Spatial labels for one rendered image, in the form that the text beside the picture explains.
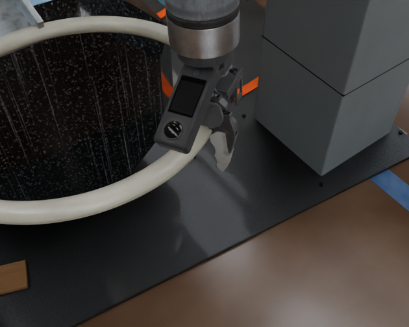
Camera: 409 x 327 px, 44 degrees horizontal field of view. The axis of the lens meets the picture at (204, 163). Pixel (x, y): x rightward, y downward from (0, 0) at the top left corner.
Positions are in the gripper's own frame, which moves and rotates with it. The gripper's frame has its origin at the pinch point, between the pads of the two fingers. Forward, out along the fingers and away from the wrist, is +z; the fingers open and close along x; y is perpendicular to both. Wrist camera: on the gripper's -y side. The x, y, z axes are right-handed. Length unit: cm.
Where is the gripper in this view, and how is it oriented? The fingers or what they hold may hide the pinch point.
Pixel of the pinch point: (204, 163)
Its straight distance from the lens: 78.2
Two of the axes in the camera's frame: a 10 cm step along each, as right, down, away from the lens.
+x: -9.2, -2.5, 3.0
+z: 0.4, 7.0, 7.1
